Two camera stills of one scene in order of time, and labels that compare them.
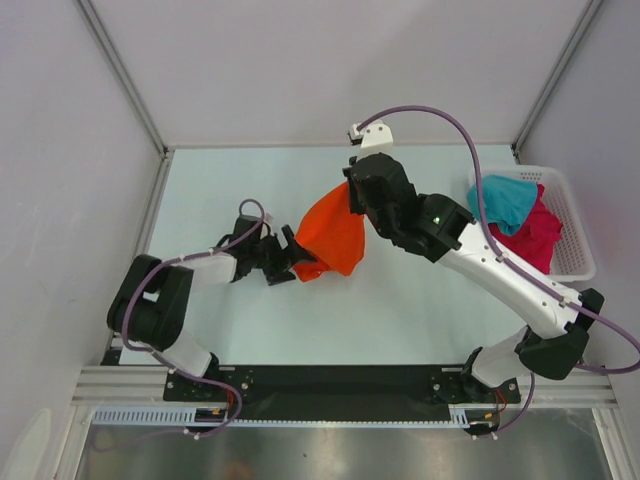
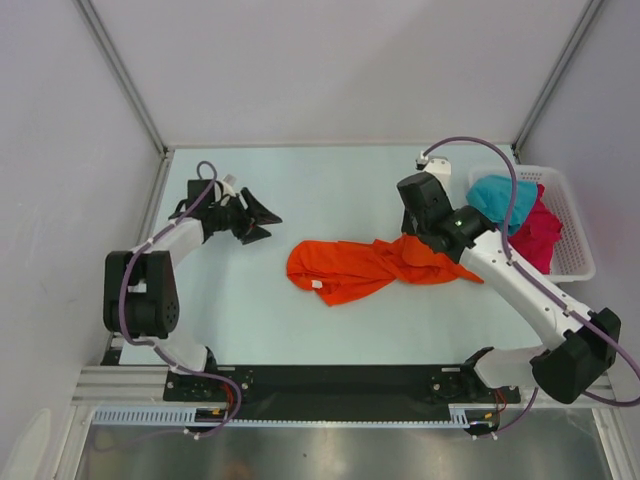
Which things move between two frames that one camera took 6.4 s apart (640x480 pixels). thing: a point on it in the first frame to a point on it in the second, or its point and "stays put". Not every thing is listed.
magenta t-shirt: [533, 242] stays put
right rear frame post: [588, 14] stays put
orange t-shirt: [332, 234] to [329, 272]
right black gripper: [355, 206] to [406, 226]
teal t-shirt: [507, 201] stays put
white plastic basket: [572, 259] stays put
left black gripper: [288, 257] to [259, 214]
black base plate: [339, 392] stays put
